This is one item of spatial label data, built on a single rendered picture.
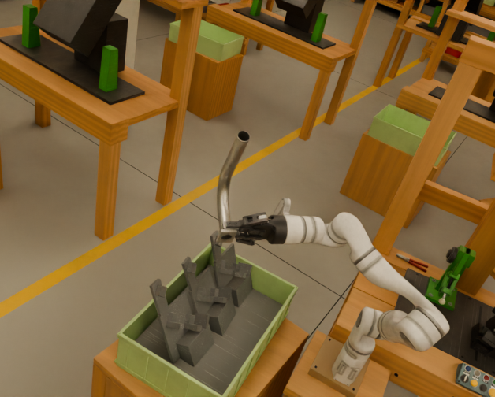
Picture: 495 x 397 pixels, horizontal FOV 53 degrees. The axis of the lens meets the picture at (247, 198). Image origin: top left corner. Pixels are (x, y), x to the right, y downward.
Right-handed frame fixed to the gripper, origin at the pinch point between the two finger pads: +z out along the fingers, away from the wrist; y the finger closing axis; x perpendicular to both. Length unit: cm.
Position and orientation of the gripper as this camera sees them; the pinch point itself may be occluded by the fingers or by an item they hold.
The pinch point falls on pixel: (228, 229)
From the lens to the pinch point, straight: 124.7
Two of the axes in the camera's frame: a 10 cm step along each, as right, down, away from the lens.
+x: -1.4, -8.4, 5.2
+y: -2.6, 5.4, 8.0
